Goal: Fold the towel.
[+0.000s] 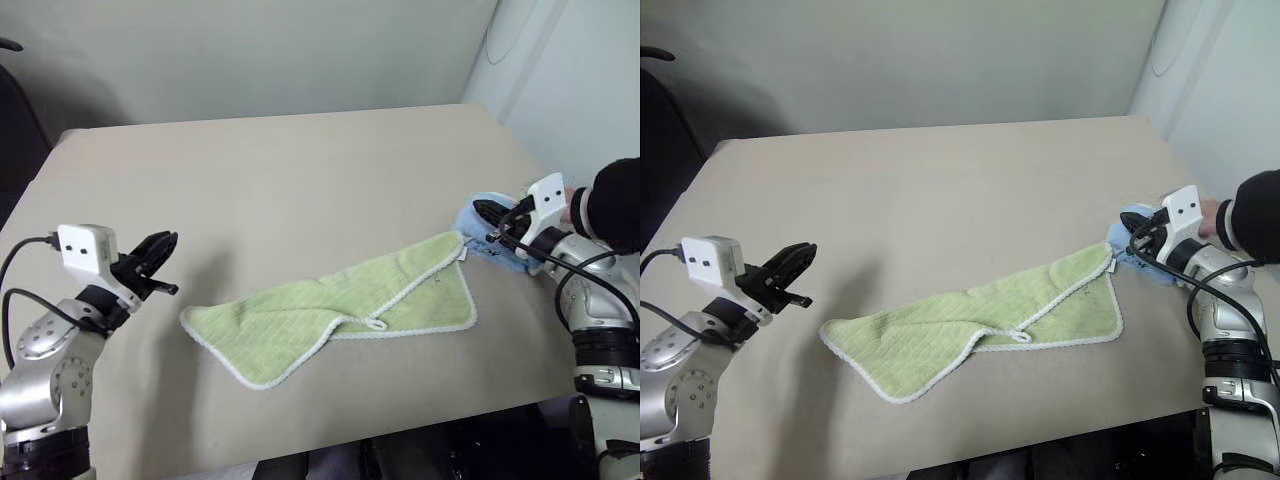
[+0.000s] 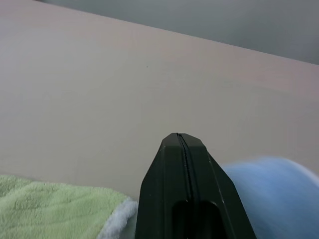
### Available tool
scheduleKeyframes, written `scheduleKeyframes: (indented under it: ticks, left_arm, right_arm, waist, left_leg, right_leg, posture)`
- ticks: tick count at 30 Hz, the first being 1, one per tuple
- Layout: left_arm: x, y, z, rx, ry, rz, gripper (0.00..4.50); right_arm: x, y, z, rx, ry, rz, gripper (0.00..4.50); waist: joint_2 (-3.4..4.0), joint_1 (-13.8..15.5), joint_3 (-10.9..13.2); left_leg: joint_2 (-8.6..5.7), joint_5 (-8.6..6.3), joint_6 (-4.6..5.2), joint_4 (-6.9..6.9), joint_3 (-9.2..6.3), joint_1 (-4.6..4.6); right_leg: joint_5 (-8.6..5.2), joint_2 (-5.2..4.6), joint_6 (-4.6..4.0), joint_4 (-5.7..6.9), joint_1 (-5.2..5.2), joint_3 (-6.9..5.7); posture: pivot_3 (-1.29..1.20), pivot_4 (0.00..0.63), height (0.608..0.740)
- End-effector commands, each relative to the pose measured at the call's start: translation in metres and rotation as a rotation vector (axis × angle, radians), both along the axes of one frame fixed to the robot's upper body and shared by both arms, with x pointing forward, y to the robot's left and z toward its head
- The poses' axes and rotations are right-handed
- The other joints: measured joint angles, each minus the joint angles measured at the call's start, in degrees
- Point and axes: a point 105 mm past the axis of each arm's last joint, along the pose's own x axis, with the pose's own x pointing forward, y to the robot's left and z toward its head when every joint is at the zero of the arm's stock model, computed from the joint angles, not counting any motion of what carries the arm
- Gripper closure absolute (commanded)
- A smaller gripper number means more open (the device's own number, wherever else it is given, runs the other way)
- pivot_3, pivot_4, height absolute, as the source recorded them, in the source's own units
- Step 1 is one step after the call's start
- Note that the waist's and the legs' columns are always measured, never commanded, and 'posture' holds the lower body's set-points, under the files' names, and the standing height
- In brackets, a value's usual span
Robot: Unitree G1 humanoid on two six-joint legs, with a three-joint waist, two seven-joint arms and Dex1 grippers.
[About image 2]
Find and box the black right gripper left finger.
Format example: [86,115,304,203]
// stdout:
[135,132,192,239]

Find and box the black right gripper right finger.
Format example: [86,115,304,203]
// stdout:
[177,133,257,239]

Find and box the light blue fluffy cloth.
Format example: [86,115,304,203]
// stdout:
[220,156,319,239]

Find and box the green fluffy towel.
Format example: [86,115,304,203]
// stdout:
[0,174,139,239]

